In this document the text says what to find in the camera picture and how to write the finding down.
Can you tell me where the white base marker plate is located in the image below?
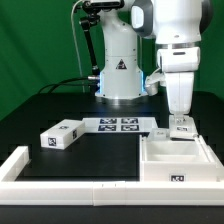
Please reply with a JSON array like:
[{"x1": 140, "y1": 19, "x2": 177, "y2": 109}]
[{"x1": 83, "y1": 117, "x2": 157, "y2": 133}]

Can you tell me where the white cabinet body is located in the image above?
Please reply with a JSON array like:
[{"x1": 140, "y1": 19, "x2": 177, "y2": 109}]
[{"x1": 139, "y1": 136, "x2": 224, "y2": 182}]

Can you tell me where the black cable bundle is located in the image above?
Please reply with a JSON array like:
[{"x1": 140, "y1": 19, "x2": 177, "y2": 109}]
[{"x1": 38, "y1": 75, "x2": 100, "y2": 94}]

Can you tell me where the white cabinet door panel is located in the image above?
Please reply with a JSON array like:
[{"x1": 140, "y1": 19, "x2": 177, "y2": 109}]
[
  {"x1": 169, "y1": 115, "x2": 198, "y2": 139},
  {"x1": 148, "y1": 128, "x2": 170, "y2": 141}
]

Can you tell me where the white U-shaped table fence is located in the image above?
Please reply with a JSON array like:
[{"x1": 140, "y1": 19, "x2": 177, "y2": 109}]
[{"x1": 0, "y1": 146, "x2": 224, "y2": 206}]

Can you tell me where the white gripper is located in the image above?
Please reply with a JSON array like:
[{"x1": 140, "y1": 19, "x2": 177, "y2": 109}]
[{"x1": 157, "y1": 47, "x2": 200, "y2": 123}]

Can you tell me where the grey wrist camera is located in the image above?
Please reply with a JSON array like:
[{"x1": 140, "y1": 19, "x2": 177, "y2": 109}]
[{"x1": 144, "y1": 72, "x2": 166, "y2": 96}]

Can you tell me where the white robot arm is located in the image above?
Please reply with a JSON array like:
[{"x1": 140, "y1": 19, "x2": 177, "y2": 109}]
[{"x1": 96, "y1": 0, "x2": 213, "y2": 119}]

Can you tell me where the white thin cable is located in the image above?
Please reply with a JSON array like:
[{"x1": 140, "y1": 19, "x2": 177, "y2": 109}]
[{"x1": 70, "y1": 0, "x2": 86, "y2": 93}]

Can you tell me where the white box with markers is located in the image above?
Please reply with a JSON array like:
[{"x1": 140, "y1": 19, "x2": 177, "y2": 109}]
[{"x1": 40, "y1": 119, "x2": 85, "y2": 150}]

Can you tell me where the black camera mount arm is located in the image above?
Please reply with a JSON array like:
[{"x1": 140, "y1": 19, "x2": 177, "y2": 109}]
[{"x1": 79, "y1": 0, "x2": 124, "y2": 75}]

